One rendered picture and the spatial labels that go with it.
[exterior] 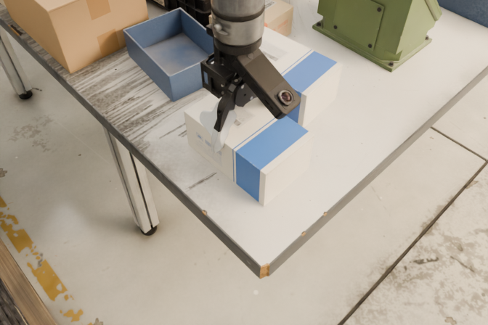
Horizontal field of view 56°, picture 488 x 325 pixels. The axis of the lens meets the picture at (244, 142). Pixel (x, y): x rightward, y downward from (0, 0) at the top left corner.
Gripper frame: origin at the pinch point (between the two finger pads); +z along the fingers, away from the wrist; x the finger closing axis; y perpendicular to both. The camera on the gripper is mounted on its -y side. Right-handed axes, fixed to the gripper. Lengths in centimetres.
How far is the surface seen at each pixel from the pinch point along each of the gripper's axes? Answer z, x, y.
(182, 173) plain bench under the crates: 6.3, 11.3, 5.3
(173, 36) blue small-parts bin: 5.9, -13.6, 38.7
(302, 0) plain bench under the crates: 6, -49, 28
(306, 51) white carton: -2.7, -22.5, 5.5
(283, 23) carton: 1.8, -31.8, 19.7
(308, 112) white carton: 2.6, -13.8, -2.8
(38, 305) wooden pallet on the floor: 62, 44, 35
